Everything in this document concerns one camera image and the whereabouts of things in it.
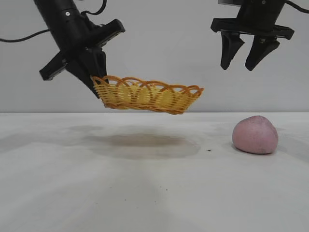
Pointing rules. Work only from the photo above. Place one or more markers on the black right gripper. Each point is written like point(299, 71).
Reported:
point(258, 17)

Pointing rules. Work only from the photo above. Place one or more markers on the pink round bun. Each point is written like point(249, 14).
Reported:
point(253, 135)

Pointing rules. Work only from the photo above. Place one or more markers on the yellow orange woven basket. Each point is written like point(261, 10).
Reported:
point(144, 99)

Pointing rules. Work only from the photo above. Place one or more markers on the silver black wrist camera box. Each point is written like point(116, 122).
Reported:
point(229, 2)

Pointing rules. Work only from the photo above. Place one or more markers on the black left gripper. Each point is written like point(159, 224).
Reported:
point(67, 31)

